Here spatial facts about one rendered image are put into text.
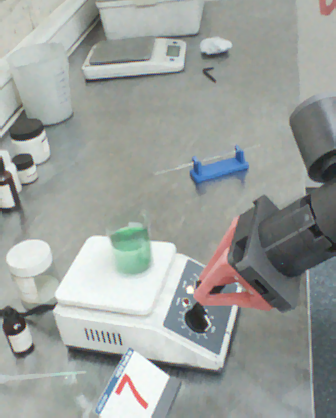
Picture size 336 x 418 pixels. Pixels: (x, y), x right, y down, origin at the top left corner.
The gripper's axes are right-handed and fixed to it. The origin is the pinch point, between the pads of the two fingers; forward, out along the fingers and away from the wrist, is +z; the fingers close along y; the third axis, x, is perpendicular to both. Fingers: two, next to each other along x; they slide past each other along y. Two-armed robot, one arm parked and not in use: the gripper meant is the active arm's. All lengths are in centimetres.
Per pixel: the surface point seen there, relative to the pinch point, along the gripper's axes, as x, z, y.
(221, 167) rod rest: 4.7, 13.5, -43.1
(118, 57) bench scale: -20, 37, -88
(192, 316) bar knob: 4.4, 7.4, -3.5
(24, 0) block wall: -47, 47, -91
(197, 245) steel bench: 5.8, 14.0, -22.8
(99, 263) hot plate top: -6.0, 14.6, -7.1
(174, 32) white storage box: -14, 34, -115
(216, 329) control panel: 7.5, 6.6, -3.8
